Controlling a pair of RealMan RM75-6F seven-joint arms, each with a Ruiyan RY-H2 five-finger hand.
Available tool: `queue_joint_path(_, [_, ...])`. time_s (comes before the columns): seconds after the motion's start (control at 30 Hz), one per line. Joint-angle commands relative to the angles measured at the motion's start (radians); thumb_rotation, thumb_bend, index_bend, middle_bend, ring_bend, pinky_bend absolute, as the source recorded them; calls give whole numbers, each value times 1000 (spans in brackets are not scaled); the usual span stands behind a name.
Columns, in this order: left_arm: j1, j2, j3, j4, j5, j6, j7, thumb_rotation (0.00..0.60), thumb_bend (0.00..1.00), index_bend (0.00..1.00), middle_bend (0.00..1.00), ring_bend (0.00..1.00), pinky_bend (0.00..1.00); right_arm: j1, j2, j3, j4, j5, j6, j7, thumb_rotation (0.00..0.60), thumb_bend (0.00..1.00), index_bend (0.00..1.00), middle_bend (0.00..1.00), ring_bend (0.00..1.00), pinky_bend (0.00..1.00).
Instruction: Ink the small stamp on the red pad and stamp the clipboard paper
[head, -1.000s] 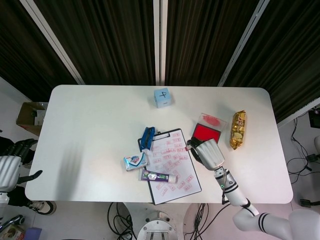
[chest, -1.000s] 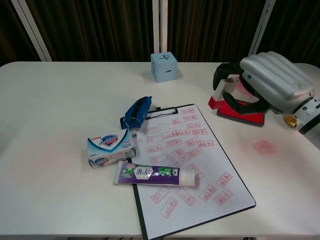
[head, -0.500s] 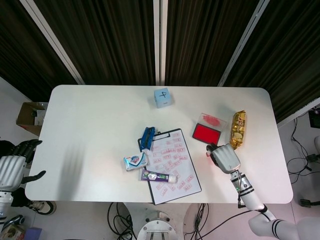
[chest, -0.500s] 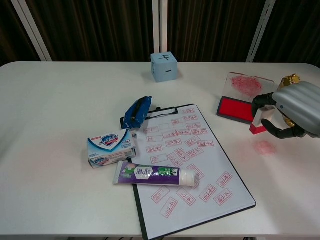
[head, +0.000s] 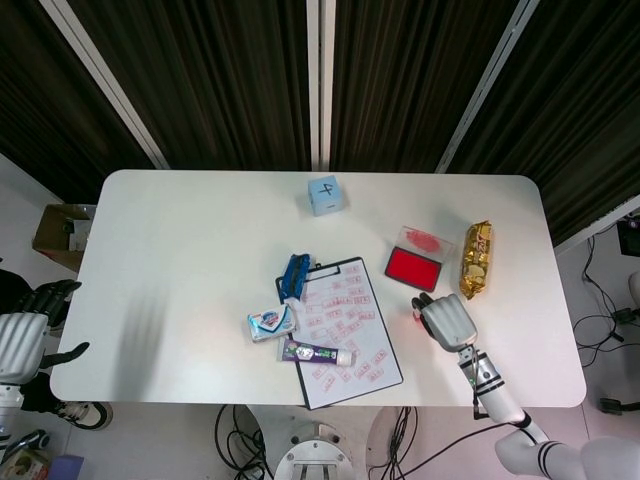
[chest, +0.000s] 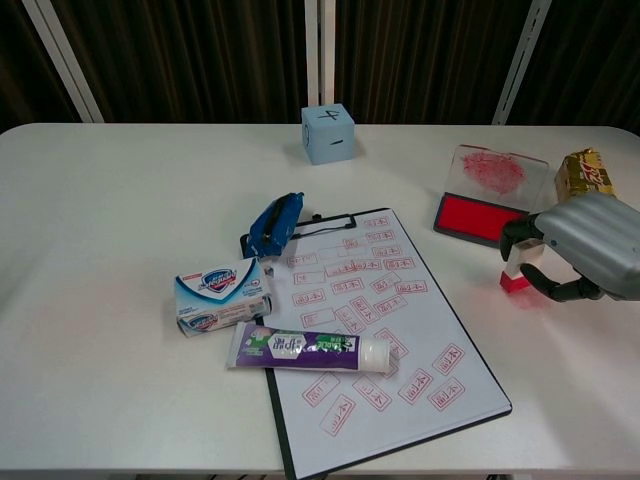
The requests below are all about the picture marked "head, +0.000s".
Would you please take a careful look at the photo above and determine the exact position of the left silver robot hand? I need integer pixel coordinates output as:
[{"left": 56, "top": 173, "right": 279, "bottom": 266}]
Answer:
[{"left": 0, "top": 279, "right": 91, "bottom": 387}]

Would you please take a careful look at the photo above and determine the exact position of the purple and white toothpaste tube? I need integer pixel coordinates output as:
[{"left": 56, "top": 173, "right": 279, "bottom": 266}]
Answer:
[{"left": 277, "top": 338, "right": 359, "bottom": 367}]

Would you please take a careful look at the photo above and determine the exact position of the black clipboard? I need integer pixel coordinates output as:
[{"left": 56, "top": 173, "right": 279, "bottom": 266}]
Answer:
[{"left": 274, "top": 255, "right": 405, "bottom": 410}]

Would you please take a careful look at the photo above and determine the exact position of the black floor cable bundle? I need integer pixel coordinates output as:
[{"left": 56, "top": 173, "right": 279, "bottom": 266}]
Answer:
[
  {"left": 572, "top": 234, "right": 640, "bottom": 364},
  {"left": 369, "top": 405, "right": 501, "bottom": 480},
  {"left": 214, "top": 404, "right": 269, "bottom": 480}
]

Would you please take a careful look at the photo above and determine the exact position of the white paper with red stamps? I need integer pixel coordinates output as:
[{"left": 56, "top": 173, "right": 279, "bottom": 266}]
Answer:
[{"left": 298, "top": 258, "right": 403, "bottom": 407}]

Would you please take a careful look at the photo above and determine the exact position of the gold foil snack bag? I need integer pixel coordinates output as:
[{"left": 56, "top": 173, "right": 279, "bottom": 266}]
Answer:
[{"left": 458, "top": 219, "right": 495, "bottom": 302}]

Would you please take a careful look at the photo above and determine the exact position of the white and black sneaker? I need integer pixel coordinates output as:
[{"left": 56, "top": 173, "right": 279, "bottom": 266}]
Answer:
[{"left": 52, "top": 399, "right": 114, "bottom": 431}]

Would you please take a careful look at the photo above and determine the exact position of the purple foam block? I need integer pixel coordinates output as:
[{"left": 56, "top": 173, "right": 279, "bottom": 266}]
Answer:
[{"left": 49, "top": 454, "right": 84, "bottom": 480}]

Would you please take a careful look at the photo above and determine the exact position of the red ink pad with lid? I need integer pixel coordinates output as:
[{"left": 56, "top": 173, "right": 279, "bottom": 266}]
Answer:
[{"left": 383, "top": 225, "right": 455, "bottom": 292}]

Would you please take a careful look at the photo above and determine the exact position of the white and blue soap box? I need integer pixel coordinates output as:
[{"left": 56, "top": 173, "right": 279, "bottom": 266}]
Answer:
[{"left": 245, "top": 302, "right": 304, "bottom": 344}]

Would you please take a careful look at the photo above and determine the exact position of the white upright frame post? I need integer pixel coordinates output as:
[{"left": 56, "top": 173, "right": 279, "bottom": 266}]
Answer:
[{"left": 305, "top": 0, "right": 337, "bottom": 171}]

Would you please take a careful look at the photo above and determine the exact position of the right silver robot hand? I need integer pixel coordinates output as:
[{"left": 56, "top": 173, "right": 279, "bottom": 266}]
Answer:
[{"left": 411, "top": 293, "right": 479, "bottom": 354}]

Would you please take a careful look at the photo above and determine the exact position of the dark pleated curtain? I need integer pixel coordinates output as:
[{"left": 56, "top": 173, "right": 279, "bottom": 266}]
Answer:
[{"left": 0, "top": 0, "right": 640, "bottom": 246}]

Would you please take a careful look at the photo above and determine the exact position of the colourful printed carton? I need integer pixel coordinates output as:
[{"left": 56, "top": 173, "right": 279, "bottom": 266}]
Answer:
[{"left": 0, "top": 446, "right": 50, "bottom": 480}]

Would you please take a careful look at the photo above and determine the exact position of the grey round robot base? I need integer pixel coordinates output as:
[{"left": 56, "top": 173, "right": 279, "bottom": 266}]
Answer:
[{"left": 272, "top": 422, "right": 364, "bottom": 480}]

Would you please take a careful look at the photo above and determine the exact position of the brown cardboard box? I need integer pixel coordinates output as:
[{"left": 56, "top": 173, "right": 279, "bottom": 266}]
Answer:
[{"left": 32, "top": 203, "right": 97, "bottom": 274}]

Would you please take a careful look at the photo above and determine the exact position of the light blue numbered cube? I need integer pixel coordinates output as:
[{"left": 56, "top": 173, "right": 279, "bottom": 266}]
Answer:
[{"left": 306, "top": 175, "right": 347, "bottom": 217}]

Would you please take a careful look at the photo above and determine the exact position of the white slanted frame post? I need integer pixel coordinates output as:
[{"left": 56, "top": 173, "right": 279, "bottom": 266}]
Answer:
[
  {"left": 435, "top": 0, "right": 541, "bottom": 175},
  {"left": 39, "top": 0, "right": 169, "bottom": 170}
]

